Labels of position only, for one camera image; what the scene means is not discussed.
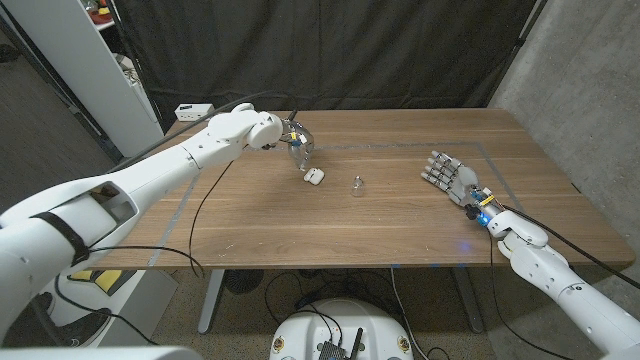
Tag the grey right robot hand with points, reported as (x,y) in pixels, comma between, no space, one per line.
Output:
(462,182)

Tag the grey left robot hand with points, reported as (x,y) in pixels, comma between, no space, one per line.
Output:
(301,142)

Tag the white airpods case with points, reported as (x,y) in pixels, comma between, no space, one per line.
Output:
(315,176)

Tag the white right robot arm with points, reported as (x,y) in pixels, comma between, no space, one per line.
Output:
(550,270)

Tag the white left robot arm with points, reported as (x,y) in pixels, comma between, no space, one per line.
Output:
(150,170)

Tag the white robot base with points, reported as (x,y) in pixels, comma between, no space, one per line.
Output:
(341,325)

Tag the clear glass light bulb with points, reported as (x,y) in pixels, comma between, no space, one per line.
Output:
(357,186)

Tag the grey tape outline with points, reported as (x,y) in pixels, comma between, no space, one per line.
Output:
(375,146)

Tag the black curtain backdrop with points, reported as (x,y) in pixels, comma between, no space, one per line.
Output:
(325,50)

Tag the white power strip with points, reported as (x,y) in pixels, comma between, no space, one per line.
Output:
(190,111)

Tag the white table leg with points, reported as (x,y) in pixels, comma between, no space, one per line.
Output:
(470,300)
(210,300)

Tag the black round floor fan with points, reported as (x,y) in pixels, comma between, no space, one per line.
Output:
(243,280)

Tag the black antenna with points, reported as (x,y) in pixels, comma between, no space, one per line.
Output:
(356,342)

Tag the black electronics module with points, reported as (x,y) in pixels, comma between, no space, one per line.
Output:
(330,351)

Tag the red bowl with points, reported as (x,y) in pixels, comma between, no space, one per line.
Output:
(101,17)

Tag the yellow and black floor item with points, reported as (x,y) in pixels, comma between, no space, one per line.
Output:
(107,280)

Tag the white shelf cabinet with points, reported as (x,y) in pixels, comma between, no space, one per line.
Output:
(75,60)

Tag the black sneaker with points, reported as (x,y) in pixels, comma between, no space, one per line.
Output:
(90,327)

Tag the white robot torso edge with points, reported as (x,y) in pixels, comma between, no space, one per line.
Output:
(100,354)

